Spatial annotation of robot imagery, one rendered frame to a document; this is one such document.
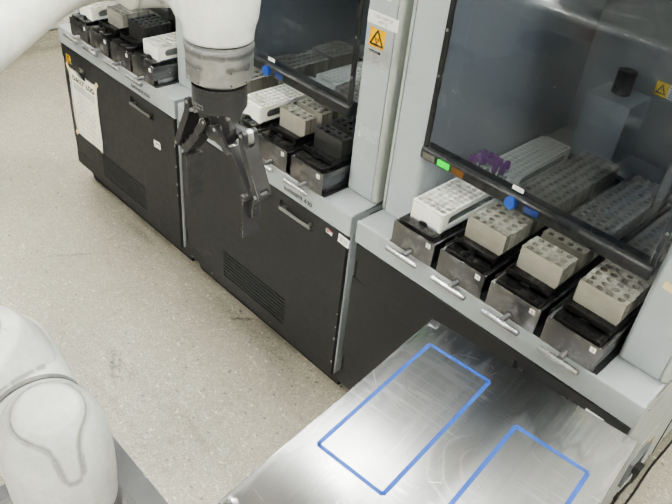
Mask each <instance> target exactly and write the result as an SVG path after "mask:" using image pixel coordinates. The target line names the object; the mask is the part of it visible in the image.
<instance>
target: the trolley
mask: <svg viewBox="0 0 672 504"><path fill-rule="evenodd" d="M637 444H638V442H637V441H636V440H634V439H633V438H631V437H629V436H628V435H626V434H624V433H623V432H621V431H619V430H618V429H616V428H614V427H613V426H611V425H609V424H608V423H606V422H604V421H603V420H601V419H599V418H598V417H596V416H594V415H593V414H591V413H589V412H588V411H586V410H584V409H582V408H581V407H579V406H577V405H576V404H574V403H572V402H571V401H569V400H567V399H566V398H564V397H562V396H561V395H559V394H557V393H556V392H554V391H552V390H551V389H549V388H547V387H546V386H544V385H542V384H541V383H539V382H537V381H536V380H534V379H532V378H531V377H529V376H527V375H526V374H524V373H522V372H521V371H519V370H517V369H516V368H514V367H512V366H511V365H509V364H507V363H506V362H504V361H502V360H501V359H499V358H497V357H496V356H494V355H492V354H491V353H489V352H487V351H486V350H484V349H482V348H481V347H479V346H477V345H476V344H474V343H472V342H471V341H469V340H467V339H466V338H464V337H462V336H461V335H459V334H457V333H456V332H454V331H452V330H451V329H449V328H447V327H446V326H444V325H442V324H441V323H439V322H437V321H436V320H434V319H432V320H431V321H430V322H428V323H427V324H426V325H425V326H424V327H423V328H421V329H420V330H419V331H418V332H417V333H415V334H414V335H413V336H412V337H411V338H410V339H408V340H407V341H406V342H405V343H404V344H403V345H401V346H400V347H399V348H398V349H397V350H396V351H394V352H393V353H392V354H391V355H390V356H389V357H387V358H386V359H385V360H384V361H383V362H381V363H380V364H379V365H378V366H377V367H376V368H374V369H373V370H372V371H371V372H370V373H369V374H367V375H366V376H365V377H364V378H363V379H362V380H360V381H359V382H358V383H357V384H356V385H355V386H353V387H352V388H351V389H350V390H349V391H347V392H346V393H345V394H344V395H343V396H342V397H340V398H339V399H338V400H337V401H336V402H335V403H333V404H332V405H331V406H330V407H329V408H328V409H326V410H325V411H324V412H323V413H322V414H321V415H319V416H318V417H317V418H316V419H315V420H313V421H312V422H311V423H310V424H309V425H308V426H306V427H305V428H304V429H303V430H302V431H301V432H299V433H298V434H297V435H296V436H295V437H294V438H292V439H291V440H290V441H289V442H288V443H287V444H285V445H284V446H283V447H282V448H281V449H280V450H278V451H277V452H276V453H275V454H274V455H272V456H271V457H270V458H269V459H268V460H267V461H265V462H264V463H263V464H262V465H261V466H260V467H258V468H257V469H256V470H255V471H254V472H253V473H251V474H250V475H249V476H248V477H247V478H246V479H244V480H243V481H242V482H241V483H240V484H238V485H237V486H236V487H235V488H234V489H233V490H231V491H230V492H229V493H228V494H227V495H226V496H224V497H223V498H222V499H221V500H220V501H219V502H218V504H602V503H603V501H604V499H605V497H606V495H607V494H608V492H609V490H610V488H611V487H612V485H613V483H614V481H615V480H616V478H617V476H618V475H619V473H620V472H621V470H622V468H623V467H624V465H625V463H626V462H627V460H628V459H629V457H630V455H631V454H632V452H633V451H634V449H635V447H636V445H637Z"/></svg>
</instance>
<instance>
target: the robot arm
mask: <svg viewBox="0 0 672 504"><path fill-rule="evenodd" d="M103 1H114V2H117V3H119V4H121V5H123V6H124V7H126V8H127V9H129V10H133V9H141V8H171V10H172V11H173V13H174V15H175V17H176V18H177V19H178V20H179V21H181V24H182V29H183V36H184V38H183V45H184V57H185V74H186V77H187V78H188V79H189V80H190V81H191V96H188V97H185V98H184V111H183V114H182V118H181V120H180V124H179V127H178V130H177V133H176V136H175V139H174V142H175V144H176V145H177V146H179V145H180V146H181V151H182V153H183V154H184V164H185V184H186V194H187V195H188V196H191V195H193V194H196V193H199V192H201V191H204V159H203V151H202V150H199V149H202V148H201V147H202V145H203V144H204V143H205V141H206V140H207V139H210V140H212V141H215V142H216V143H217V144H218V145H219V146H220V147H221V149H222V151H223V153H224V154H225V155H227V156H228V157H229V160H230V162H231V164H232V167H233V169H234V171H235V174H236V176H237V179H238V181H239V183H240V186H241V188H242V190H243V193H244V194H242V195H240V236H241V237H246V236H248V235H250V234H252V233H255V232H257V231H258V230H259V215H260V201H261V200H263V199H266V198H268V197H270V196H271V195H272V192H271V188H270V185H269V181H268V177H267V173H266V170H265V166H264V162H263V159H262V155H261V151H260V147H259V142H258V130H257V128H256V127H252V128H249V129H248V128H246V127H244V126H243V123H242V118H241V115H242V113H243V111H244V110H245V109H246V107H247V104H248V82H250V81H251V80H252V77H253V64H254V47H255V42H254V34H255V28H256V24H257V21H258V19H259V13H260V5H261V0H0V73H1V72H2V71H3V70H5V69H6V68H7V67H8V66H9V65H10V64H11V63H13V62H14V61H15V60H16V59H17V58H18V57H19V56H21V55H22V54H23V53H24V52H25V51H26V50H27V49H29V48H30V47H31V46H32V45H33V44H34V43H35V42H36V41H38V40H39V39H40V38H41V37H42V36H43V35H44V34H46V33H47V32H48V31H49V30H50V29H51V28H52V27H54V26H55V25H56V24H57V23H58V22H59V21H61V20H62V19H63V18H64V17H66V16H67V15H69V14H70V13H72V12H73V11H75V10H77V9H79V8H82V7H84V6H87V5H90V4H93V3H97V2H103ZM199 119H201V120H200V121H199ZM198 122H199V124H198ZM236 140H237V143H239V144H238V145H236V146H233V147H229V146H228V145H231V144H233V143H235V141H236ZM196 150H198V151H196ZM250 188H251V190H250ZM0 472H1V474H2V477H3V479H4V481H5V484H6V487H7V490H8V492H9V495H10V497H7V498H5V499H4V500H2V501H1V502H0V504H138V503H137V502H135V501H134V500H133V499H132V498H131V496H130V495H129V494H128V493H127V491H126V490H125V489H124V487H123V486H122V485H121V484H120V482H119V481H118V480H117V462H116V454H115V447H114V443H113V438H112V434H111V430H110V427H109V423H108V420H107V417H106V415H105V412H104V410H103V408H102V407H101V405H100V403H99V402H98V401H97V400H96V398H95V397H94V396H93V395H92V394H91V393H89V392H88V391H87V390H85V389H84V388H82V387H80V386H79V384H78V382H77V380H76V377H75V375H74V373H73V371H72V369H71V367H70V365H69V363H68V362H67V360H66V358H65V357H64V355H63V353H62V352H61V350H60V349H59V347H58V345H57V344H56V343H55V341H54V340H53V338H52V337H51V336H50V335H49V333H48V332H47V331H46V330H45V329H44V328H43V327H42V326H41V325H40V324H39V323H38V322H36V321H35V320H33V319H32V318H30V317H28V316H26V315H23V314H20V313H18V312H16V311H15V310H13V309H12V308H10V307H7V306H2V305H0Z"/></svg>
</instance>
